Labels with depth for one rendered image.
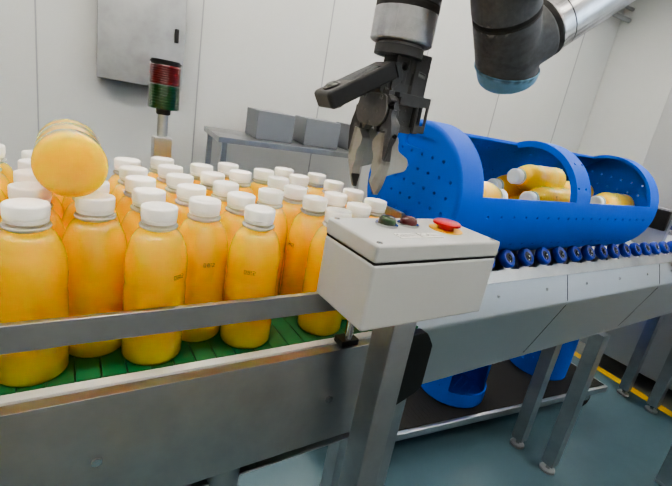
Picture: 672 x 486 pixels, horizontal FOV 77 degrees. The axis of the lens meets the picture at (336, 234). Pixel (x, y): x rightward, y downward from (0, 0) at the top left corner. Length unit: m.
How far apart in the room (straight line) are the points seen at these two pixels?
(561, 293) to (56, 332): 1.12
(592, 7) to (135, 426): 0.80
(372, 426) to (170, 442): 0.26
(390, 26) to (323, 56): 3.74
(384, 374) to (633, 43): 6.62
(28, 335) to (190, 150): 3.64
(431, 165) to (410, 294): 0.41
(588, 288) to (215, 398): 1.10
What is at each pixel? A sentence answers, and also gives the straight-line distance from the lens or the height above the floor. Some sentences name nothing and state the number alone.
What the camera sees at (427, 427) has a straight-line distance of 1.78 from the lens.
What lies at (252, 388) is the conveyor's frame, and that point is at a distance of 0.59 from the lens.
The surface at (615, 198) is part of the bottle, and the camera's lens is 1.46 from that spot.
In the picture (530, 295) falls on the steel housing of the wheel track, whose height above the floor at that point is 0.87.
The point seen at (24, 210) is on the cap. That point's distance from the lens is 0.48.
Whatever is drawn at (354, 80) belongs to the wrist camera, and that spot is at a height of 1.26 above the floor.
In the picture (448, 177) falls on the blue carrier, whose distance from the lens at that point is 0.82.
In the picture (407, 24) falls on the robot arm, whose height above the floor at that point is 1.35.
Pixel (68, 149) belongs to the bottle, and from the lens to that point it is 0.51.
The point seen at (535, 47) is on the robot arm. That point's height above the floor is 1.35.
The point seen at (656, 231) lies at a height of 0.99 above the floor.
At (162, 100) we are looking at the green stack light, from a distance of 0.99.
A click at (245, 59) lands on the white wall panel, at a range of 4.12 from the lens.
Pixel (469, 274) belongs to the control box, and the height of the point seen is 1.06.
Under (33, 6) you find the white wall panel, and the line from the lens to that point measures 4.07.
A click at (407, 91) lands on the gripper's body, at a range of 0.67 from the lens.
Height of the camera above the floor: 1.22
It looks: 16 degrees down
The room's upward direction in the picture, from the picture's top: 10 degrees clockwise
